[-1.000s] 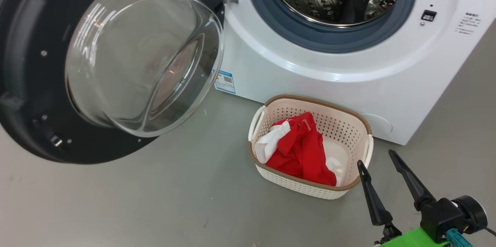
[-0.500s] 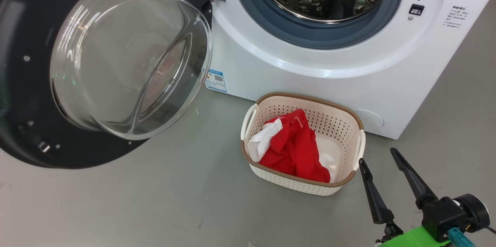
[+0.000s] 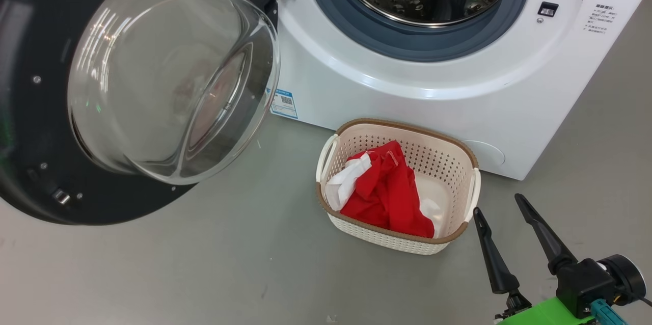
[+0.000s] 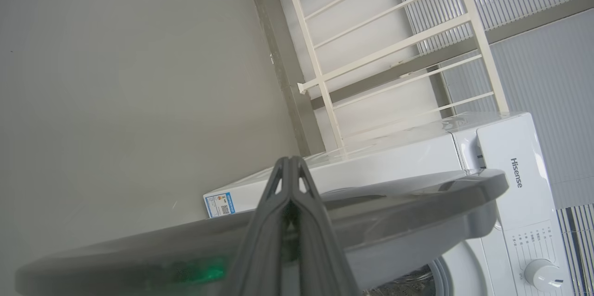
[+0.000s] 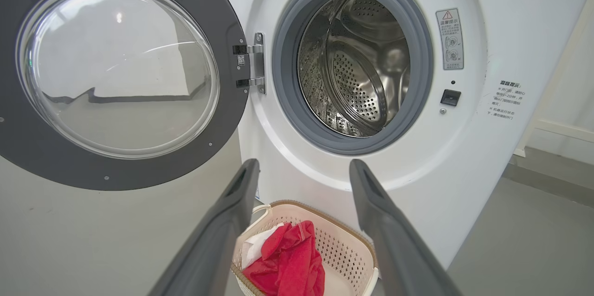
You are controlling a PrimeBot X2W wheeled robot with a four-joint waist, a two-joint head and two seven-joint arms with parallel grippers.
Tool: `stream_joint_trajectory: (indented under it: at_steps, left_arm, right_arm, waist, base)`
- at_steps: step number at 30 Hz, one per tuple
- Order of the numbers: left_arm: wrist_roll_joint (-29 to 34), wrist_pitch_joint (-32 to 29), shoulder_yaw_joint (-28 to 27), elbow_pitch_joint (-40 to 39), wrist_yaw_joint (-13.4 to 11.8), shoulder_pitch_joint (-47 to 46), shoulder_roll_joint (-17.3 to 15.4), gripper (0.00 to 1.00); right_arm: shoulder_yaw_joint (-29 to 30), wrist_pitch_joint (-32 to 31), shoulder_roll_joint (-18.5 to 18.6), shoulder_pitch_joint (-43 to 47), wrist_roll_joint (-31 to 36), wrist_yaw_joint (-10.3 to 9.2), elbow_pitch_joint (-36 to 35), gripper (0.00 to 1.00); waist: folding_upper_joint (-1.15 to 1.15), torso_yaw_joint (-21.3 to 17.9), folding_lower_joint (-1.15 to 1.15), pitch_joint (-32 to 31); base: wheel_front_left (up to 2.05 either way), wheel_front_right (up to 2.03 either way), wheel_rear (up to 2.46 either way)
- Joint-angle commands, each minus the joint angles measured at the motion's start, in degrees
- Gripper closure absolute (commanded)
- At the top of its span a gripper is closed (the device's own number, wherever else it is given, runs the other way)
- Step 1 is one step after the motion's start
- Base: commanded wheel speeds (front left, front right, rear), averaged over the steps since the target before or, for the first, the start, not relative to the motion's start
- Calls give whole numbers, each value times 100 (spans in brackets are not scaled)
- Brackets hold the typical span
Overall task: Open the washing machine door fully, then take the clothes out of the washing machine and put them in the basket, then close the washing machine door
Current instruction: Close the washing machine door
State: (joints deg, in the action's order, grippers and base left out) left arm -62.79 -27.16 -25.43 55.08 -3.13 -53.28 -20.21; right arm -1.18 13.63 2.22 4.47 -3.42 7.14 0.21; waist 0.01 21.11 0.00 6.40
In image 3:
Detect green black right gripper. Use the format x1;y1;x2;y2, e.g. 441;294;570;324
473;193;597;325

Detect red garment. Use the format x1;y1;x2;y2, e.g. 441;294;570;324
340;140;435;239

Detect dark grey washing machine door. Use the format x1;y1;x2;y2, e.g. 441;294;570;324
0;0;282;226

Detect cream perforated laundry basket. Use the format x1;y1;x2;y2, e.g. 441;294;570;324
315;118;482;256

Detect white front-load washing machine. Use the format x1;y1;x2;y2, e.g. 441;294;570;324
265;0;652;181

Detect blue white energy label sticker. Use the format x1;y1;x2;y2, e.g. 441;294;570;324
269;88;298;120

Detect teal cable connector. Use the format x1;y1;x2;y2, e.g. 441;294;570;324
590;299;628;325

